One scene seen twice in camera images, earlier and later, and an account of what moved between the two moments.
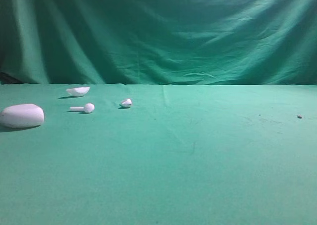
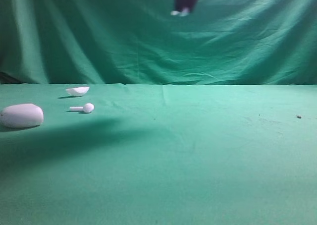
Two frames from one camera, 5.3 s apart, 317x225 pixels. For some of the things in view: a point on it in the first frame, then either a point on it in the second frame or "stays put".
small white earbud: [126, 103] -> [184, 12]
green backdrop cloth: [158, 35] stays put
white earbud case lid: [78, 91] stays put
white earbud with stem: [88, 108] stays put
